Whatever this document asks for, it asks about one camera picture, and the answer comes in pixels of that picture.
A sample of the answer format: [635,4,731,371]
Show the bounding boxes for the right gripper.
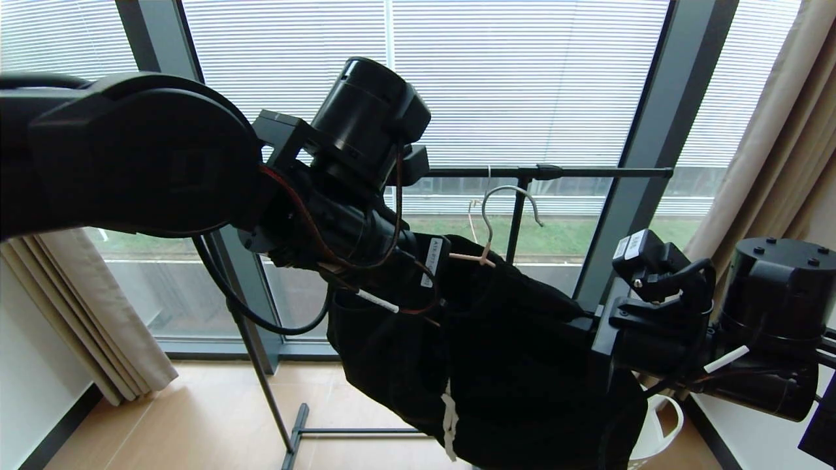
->
[590,297,716,383]

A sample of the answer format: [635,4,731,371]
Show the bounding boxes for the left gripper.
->
[265,186,453,307]

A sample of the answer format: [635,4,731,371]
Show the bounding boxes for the pink clothes hanger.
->
[466,165,492,243]
[448,185,545,270]

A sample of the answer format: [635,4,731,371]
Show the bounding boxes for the black shorts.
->
[327,234,649,470]

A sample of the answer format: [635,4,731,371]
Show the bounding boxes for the white laundry basket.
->
[627,392,684,470]

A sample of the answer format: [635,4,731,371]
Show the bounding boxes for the black clothes rack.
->
[225,163,673,470]

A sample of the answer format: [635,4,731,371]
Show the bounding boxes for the window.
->
[0,0,804,356]

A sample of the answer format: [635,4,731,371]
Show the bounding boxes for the beige curtain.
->
[637,0,836,409]
[0,228,178,407]

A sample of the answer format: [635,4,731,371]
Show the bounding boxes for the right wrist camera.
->
[612,228,717,306]

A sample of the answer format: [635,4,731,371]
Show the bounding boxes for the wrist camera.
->
[612,228,717,306]
[392,145,432,189]

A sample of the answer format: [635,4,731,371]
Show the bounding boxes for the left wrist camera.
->
[392,145,432,189]

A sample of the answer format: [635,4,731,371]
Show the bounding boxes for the black cable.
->
[191,234,335,337]

